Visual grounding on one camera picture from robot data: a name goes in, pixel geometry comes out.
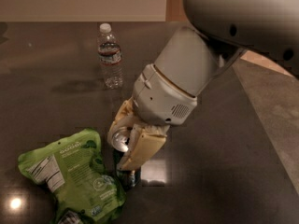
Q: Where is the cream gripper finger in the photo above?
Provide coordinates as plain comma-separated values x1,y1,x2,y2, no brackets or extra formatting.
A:
107,99,136,145
117,125,167,171

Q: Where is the blue silver redbull can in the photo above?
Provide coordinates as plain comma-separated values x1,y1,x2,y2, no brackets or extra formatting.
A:
112,127,141,190

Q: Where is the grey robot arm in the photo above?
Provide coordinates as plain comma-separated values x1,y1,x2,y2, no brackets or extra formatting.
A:
107,0,299,171

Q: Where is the green rice chip bag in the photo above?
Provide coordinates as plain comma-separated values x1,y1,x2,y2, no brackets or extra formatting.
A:
18,129,126,224

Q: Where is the clear plastic water bottle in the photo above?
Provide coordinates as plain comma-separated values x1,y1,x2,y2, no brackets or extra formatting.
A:
97,23,123,89

